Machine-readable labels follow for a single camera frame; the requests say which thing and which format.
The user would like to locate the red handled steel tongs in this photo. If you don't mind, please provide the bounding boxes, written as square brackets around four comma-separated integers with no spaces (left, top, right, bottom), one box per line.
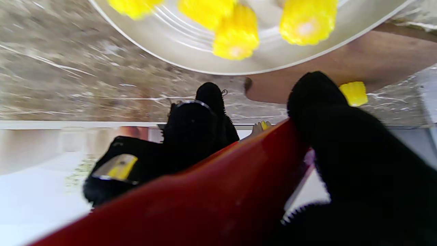
[29,118,314,246]

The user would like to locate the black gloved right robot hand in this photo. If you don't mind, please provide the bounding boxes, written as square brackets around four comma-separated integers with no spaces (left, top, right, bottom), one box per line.
[83,71,437,246]

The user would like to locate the yellow corn chunk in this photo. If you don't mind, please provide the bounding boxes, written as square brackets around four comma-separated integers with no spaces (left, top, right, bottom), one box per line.
[212,3,260,61]
[178,0,238,31]
[279,0,339,46]
[339,81,368,107]
[107,0,164,20]

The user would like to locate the white round plate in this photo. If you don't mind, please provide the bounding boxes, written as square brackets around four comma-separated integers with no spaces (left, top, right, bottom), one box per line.
[88,0,415,76]

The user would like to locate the brown wooden cutting board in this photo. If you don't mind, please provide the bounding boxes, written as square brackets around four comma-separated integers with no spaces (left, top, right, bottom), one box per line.
[244,22,437,105]

